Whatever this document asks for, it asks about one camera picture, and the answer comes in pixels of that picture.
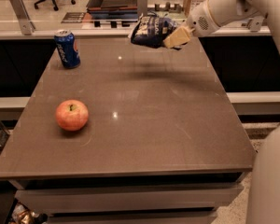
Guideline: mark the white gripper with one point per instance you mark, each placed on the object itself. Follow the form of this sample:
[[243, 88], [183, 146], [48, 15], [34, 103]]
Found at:
[[201, 21]]

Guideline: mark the blue chip bag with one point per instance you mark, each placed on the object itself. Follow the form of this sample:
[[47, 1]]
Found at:
[[150, 31]]

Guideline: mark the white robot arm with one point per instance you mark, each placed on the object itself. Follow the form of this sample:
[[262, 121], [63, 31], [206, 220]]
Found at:
[[264, 195]]

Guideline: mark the red apple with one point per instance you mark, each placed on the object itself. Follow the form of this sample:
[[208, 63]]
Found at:
[[71, 115]]

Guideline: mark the blue pepsi can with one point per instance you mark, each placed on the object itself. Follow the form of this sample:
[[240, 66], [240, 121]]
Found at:
[[67, 48]]

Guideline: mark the grey drawer cabinet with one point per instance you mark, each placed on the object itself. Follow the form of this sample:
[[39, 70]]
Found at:
[[172, 203]]

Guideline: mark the crumpled wrappers on floor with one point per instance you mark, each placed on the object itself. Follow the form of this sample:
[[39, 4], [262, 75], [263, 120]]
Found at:
[[23, 215]]

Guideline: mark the middle metal rail bracket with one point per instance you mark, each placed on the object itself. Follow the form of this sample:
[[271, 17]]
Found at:
[[141, 7]]

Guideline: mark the metal rail bracket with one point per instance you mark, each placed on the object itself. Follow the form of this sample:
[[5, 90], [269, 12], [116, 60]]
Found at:
[[26, 25], [141, 7], [254, 24]]

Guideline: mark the right metal rail bracket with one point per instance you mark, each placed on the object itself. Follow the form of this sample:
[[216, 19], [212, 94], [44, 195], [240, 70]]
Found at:
[[254, 24]]

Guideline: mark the left metal rail bracket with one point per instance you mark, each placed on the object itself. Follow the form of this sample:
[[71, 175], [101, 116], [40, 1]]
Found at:
[[26, 25]]

